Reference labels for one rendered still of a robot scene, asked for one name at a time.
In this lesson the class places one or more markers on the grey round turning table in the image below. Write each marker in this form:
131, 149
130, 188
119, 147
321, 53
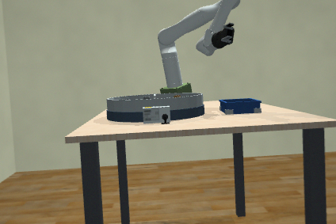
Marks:
161, 108

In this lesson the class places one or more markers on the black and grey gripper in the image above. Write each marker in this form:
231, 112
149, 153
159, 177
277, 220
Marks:
219, 39

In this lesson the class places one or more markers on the blue rectangular crate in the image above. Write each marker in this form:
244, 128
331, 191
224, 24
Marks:
240, 106

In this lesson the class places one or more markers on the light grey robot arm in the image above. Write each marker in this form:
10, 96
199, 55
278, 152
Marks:
217, 12

